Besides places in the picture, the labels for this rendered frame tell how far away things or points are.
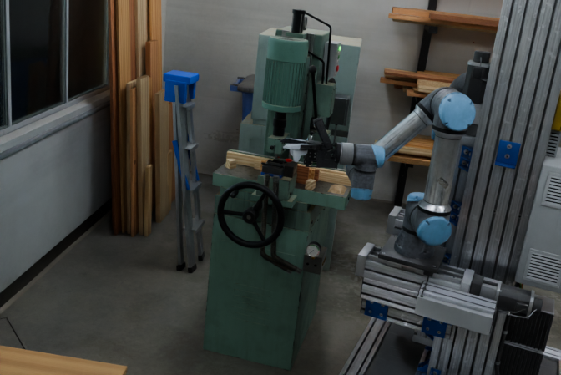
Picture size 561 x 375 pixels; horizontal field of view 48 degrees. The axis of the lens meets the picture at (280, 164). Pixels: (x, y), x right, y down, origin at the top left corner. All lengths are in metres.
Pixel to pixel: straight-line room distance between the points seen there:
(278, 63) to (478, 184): 0.95
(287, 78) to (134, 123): 1.59
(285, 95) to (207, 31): 2.62
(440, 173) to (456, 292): 0.48
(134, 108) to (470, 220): 2.29
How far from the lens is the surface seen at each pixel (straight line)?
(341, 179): 2.84
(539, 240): 2.52
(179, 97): 3.58
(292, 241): 2.82
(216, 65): 5.30
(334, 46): 3.02
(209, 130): 5.42
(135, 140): 4.13
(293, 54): 2.70
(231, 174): 2.81
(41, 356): 2.27
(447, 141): 2.19
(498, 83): 2.44
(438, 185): 2.23
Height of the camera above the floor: 1.81
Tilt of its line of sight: 17 degrees down
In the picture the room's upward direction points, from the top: 6 degrees clockwise
